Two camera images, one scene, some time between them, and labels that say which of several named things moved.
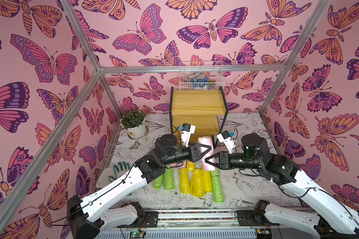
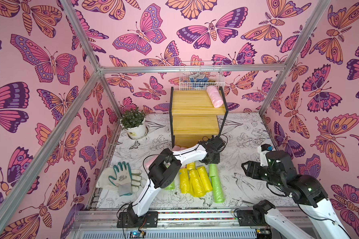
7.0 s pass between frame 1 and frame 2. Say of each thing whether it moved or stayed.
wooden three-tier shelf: stayed
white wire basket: stayed
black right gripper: moved
